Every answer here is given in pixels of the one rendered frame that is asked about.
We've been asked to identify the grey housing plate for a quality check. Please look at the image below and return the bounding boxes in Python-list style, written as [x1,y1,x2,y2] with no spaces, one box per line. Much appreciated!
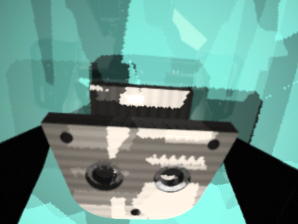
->
[41,112,239,219]

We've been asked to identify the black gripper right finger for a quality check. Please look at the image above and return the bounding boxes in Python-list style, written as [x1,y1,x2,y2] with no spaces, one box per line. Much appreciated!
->
[223,137,298,224]

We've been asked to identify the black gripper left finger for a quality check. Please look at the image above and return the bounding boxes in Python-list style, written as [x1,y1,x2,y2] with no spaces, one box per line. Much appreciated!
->
[0,125,50,224]

